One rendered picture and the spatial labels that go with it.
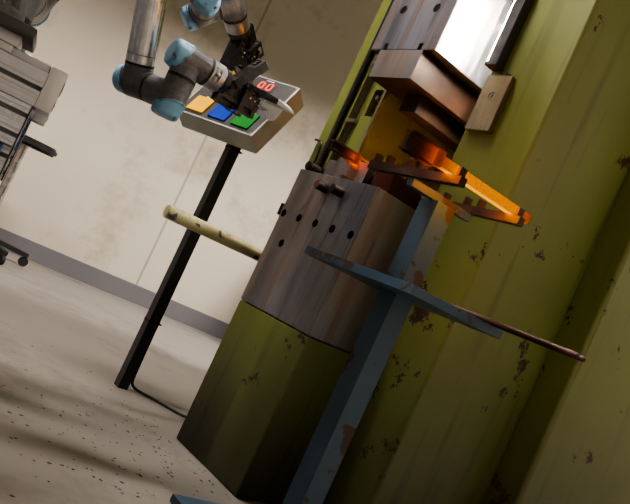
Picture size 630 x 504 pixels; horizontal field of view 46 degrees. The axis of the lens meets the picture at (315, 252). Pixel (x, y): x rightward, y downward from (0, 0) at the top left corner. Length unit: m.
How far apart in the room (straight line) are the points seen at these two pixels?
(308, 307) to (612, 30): 1.12
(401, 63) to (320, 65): 3.27
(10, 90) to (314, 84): 4.10
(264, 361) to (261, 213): 3.35
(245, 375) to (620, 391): 1.14
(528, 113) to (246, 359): 1.04
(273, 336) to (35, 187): 3.26
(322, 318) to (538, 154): 0.72
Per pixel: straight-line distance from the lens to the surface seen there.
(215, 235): 2.46
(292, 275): 2.17
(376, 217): 2.07
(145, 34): 1.99
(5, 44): 1.64
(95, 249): 5.23
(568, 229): 2.24
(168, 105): 1.92
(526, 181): 2.06
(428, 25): 2.36
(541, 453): 2.28
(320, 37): 5.63
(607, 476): 2.61
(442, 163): 1.58
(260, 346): 2.18
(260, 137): 2.53
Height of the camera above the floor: 0.58
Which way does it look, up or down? 3 degrees up
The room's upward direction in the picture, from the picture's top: 25 degrees clockwise
